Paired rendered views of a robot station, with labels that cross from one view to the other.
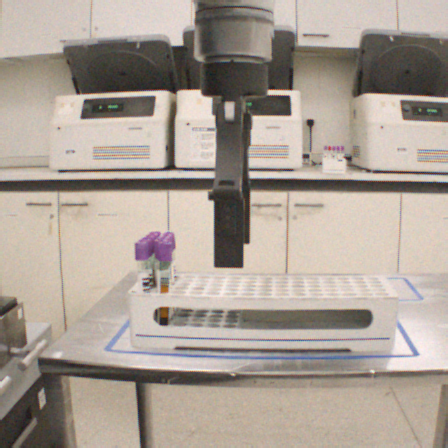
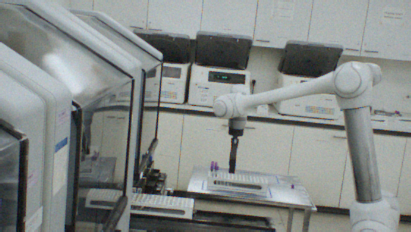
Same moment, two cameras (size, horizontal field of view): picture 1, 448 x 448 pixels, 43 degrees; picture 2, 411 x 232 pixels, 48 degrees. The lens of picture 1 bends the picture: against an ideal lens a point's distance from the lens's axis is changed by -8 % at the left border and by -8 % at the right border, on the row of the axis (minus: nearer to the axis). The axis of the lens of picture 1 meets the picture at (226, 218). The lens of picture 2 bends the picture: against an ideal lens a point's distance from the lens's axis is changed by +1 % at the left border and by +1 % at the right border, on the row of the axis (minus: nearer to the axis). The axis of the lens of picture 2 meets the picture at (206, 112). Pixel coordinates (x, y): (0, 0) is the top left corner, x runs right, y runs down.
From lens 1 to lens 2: 1.60 m
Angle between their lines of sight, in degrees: 4
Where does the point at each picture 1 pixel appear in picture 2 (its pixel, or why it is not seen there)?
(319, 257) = (251, 152)
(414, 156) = (303, 109)
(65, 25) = (132, 17)
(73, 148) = not seen: hidden behind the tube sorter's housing
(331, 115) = (265, 78)
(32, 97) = not seen: hidden behind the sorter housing
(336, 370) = (252, 198)
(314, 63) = (260, 50)
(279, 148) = not seen: hidden behind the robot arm
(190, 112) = (197, 78)
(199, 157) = (199, 100)
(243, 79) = (238, 133)
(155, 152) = (179, 96)
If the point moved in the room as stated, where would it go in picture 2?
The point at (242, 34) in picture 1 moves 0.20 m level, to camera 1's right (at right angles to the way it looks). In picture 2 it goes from (239, 123) to (280, 128)
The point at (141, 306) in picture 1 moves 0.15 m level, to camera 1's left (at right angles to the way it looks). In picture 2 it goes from (211, 180) to (180, 177)
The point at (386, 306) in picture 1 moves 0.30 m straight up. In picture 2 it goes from (265, 185) to (272, 125)
